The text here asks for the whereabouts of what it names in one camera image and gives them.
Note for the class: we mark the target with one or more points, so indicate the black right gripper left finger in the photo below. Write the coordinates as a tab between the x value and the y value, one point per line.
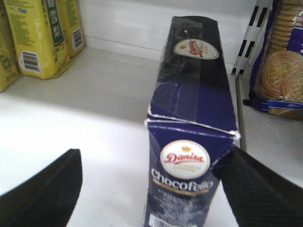
48	198

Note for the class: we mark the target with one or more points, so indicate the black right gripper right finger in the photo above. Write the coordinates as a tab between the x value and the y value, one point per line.
258	196

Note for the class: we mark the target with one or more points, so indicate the blue chocolate cookie box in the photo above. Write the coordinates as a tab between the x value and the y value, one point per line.
191	124

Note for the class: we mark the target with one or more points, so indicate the white store shelving unit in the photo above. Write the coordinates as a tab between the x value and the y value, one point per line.
99	105

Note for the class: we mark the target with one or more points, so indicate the round biscuit packet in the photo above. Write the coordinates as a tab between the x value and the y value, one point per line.
276	80

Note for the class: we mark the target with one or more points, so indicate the yellow pear drink bottle middle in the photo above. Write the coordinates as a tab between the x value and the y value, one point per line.
9	72

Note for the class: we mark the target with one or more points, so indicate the yellow pear drink bottle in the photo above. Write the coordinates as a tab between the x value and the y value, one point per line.
70	22
40	45
9	72

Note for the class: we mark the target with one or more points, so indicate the yellow pear drink bottle right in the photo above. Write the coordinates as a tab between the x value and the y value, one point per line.
40	45

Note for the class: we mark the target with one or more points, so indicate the yellow pear drink bottle rear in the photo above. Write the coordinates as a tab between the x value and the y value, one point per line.
70	22

